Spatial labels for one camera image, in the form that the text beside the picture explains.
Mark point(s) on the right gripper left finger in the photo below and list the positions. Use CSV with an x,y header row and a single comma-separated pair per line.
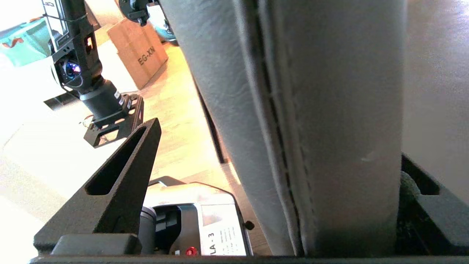
x,y
121,190

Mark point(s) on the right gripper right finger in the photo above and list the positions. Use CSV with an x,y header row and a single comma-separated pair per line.
x,y
443,220

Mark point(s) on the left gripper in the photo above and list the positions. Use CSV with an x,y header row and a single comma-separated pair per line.
x,y
104,101

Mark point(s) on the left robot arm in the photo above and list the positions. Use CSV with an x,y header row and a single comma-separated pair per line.
x,y
75,14

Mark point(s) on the brown cardboard box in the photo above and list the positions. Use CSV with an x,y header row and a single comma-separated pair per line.
x,y
137,51

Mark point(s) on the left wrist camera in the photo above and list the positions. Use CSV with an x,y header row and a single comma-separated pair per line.
x,y
71,69

